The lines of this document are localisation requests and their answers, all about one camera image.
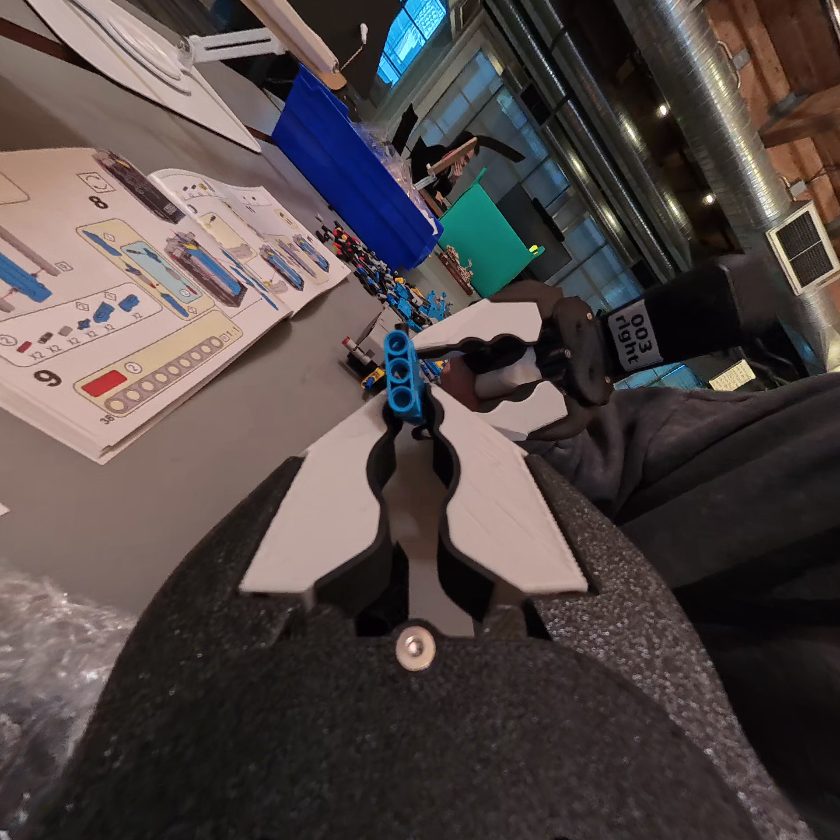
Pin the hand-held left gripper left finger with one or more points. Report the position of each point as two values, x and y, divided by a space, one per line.
315 518

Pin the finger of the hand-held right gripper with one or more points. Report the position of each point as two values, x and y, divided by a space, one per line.
531 407
492 321

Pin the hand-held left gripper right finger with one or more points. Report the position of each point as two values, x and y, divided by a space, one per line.
512 518

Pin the blue perforated building beam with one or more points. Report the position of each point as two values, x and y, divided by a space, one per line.
400 374

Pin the person's right hand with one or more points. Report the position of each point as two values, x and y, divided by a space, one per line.
464 384

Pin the teal felt bag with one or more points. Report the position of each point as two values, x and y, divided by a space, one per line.
492 243

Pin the pile of small building pieces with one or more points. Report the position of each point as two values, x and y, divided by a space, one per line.
394 289

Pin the grey black motor block assembly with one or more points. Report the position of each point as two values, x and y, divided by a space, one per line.
358 348

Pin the wooden laptop stand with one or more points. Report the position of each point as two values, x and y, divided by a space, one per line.
453 161

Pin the pile of clear plastic bags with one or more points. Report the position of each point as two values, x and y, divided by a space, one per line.
387 157

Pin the blue plastic bin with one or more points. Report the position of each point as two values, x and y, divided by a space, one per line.
354 170

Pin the white ceiling air vent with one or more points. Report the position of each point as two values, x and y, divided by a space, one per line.
804 249

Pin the person's dark jacket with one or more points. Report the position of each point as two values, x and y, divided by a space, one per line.
774 656

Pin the clear bubble wrap bag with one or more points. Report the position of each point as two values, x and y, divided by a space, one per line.
46 656

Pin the open instruction booklet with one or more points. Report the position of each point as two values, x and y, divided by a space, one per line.
98 262

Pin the white wooden-top laptop stand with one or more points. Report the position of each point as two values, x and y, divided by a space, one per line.
164 59

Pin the silver ventilation duct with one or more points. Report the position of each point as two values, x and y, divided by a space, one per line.
722 131

